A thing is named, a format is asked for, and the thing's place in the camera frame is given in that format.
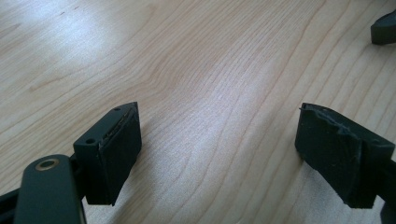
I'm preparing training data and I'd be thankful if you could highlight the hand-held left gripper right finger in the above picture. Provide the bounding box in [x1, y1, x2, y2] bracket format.
[294, 102, 396, 209]

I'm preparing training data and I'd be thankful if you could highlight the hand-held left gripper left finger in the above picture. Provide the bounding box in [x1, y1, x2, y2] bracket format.
[73, 101, 143, 207]

